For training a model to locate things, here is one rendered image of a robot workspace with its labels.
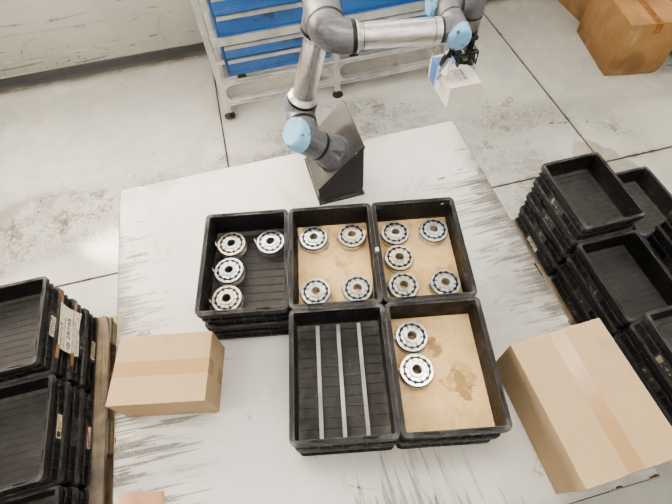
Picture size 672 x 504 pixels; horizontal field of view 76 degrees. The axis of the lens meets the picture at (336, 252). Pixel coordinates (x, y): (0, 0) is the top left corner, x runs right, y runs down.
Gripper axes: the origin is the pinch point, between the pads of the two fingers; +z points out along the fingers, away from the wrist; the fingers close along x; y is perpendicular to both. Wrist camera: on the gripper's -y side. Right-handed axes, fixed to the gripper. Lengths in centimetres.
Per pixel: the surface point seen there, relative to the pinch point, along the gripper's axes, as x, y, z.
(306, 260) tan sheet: -71, 49, 28
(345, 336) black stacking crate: -64, 80, 28
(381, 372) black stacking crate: -57, 95, 27
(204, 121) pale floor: -117, -139, 112
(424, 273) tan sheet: -32, 65, 28
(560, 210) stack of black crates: 51, 35, 59
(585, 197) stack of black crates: 68, 29, 62
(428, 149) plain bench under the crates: -3.0, -3.0, 41.2
